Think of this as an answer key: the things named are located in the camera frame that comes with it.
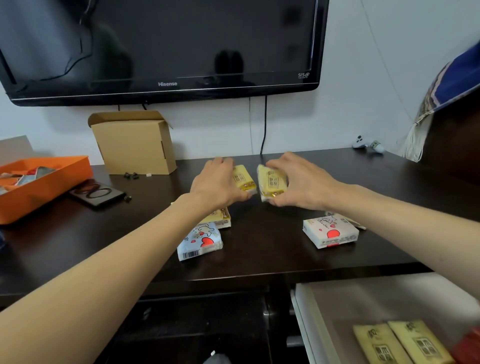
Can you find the person's left forearm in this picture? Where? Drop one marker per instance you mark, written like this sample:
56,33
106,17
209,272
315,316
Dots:
93,273

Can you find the person's right hand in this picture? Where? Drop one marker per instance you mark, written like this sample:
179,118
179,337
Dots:
307,183

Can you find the dark wooden television stand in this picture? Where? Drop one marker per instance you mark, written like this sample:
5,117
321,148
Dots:
225,283

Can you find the white game controller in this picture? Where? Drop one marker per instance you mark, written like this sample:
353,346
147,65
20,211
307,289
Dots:
360,141

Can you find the black flat television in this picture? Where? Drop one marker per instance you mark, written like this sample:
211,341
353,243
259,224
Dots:
150,37

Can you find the red floral tissue box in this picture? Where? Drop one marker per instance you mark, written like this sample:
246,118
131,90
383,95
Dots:
468,348

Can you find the person's grey shoe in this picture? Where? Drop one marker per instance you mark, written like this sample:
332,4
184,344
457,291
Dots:
217,359

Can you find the white tissue packet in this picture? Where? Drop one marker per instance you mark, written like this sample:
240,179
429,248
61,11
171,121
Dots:
330,232

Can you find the small open cardboard box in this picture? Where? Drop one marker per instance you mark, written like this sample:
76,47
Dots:
135,146

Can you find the grey foil packet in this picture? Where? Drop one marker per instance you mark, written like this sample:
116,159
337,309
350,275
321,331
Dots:
37,173

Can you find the person's right forearm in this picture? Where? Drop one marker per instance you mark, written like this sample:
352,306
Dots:
412,228

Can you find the blue tissue packet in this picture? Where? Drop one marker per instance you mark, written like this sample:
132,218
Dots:
198,243

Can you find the small black cap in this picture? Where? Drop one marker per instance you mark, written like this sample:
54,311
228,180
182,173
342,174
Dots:
127,197

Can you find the orange tray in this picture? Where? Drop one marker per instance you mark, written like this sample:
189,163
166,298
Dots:
45,195

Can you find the brown wooden cabinet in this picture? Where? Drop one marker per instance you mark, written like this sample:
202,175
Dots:
457,142

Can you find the person's left hand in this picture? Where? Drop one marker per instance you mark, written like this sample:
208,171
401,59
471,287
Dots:
217,183

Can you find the flat brown cardboard sheet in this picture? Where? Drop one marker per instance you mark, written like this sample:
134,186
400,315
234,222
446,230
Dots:
15,150

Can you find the white drawer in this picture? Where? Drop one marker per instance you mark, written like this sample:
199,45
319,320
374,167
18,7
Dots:
337,300

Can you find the yellow tissue pack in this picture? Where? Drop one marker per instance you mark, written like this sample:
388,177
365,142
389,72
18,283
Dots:
244,180
422,343
352,222
377,347
272,183
219,218

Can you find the blue fringed cloth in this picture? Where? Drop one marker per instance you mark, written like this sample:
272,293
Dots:
457,82

